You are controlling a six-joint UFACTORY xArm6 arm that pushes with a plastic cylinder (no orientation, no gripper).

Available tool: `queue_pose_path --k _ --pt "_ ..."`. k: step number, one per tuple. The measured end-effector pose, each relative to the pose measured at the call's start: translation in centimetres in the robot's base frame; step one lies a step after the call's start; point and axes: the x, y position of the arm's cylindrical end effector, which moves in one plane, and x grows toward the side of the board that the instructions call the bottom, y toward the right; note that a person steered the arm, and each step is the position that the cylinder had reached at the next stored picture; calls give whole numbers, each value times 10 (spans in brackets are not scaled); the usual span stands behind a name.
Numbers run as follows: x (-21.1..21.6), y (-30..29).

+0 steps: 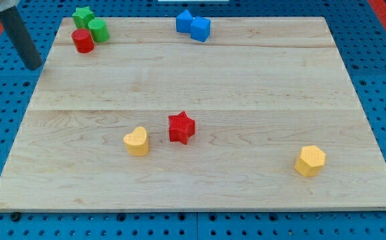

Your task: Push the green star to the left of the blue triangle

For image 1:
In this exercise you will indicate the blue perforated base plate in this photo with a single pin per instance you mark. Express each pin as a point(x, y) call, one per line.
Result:
point(359, 29)

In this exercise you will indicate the red star block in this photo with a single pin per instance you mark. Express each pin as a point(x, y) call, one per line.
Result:
point(181, 128)

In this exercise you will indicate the yellow hexagon block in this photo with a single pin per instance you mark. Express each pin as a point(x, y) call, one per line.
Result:
point(310, 161)

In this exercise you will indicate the blue cube block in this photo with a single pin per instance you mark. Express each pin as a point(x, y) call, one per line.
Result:
point(200, 29)

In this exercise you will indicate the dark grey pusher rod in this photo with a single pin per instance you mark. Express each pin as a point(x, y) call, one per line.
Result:
point(16, 30)

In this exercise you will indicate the wooden board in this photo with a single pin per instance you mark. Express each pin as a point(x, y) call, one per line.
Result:
point(259, 89)

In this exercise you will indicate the blue triangle block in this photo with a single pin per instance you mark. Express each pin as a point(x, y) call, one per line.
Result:
point(183, 22)

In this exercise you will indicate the yellow heart block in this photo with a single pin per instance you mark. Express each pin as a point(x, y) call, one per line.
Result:
point(137, 142)

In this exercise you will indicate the green star block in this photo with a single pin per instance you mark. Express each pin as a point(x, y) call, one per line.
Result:
point(82, 16)

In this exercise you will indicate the red cylinder block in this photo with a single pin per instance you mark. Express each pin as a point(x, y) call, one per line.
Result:
point(82, 40)

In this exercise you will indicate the green cylinder block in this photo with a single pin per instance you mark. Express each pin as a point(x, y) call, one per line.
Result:
point(98, 29)

